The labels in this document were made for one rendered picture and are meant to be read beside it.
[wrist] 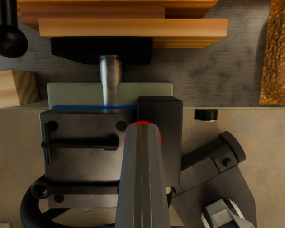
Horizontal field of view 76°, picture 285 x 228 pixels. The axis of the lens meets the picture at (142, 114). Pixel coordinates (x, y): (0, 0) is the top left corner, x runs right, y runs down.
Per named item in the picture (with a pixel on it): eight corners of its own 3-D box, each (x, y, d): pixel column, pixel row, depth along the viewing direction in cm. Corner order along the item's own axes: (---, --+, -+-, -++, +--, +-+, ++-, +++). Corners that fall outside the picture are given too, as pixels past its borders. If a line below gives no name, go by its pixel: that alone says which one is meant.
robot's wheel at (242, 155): (230, 128, 104) (222, 132, 124) (221, 132, 105) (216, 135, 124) (251, 160, 99) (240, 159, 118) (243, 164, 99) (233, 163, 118)
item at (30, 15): (45, 34, 25) (21, 23, 20) (43, 19, 24) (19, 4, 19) (160, 34, 25) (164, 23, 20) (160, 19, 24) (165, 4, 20)
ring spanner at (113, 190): (34, 197, 18) (30, 200, 17) (31, 178, 17) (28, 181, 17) (137, 197, 18) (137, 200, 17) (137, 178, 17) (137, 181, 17)
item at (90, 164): (63, 187, 22) (37, 222, 17) (55, 95, 20) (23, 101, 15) (172, 187, 22) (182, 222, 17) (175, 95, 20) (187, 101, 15)
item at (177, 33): (66, 48, 25) (39, 36, 18) (65, 34, 25) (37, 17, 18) (204, 48, 25) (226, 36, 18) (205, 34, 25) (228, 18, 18)
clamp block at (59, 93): (78, 162, 31) (52, 195, 22) (72, 81, 29) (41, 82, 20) (165, 162, 31) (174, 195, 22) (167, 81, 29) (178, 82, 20)
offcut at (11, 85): (10, 105, 26) (-17, 110, 22) (2, 76, 26) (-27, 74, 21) (40, 101, 26) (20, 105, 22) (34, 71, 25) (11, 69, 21)
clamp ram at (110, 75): (85, 107, 26) (55, 121, 17) (82, 52, 24) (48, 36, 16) (149, 107, 26) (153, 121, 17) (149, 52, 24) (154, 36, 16)
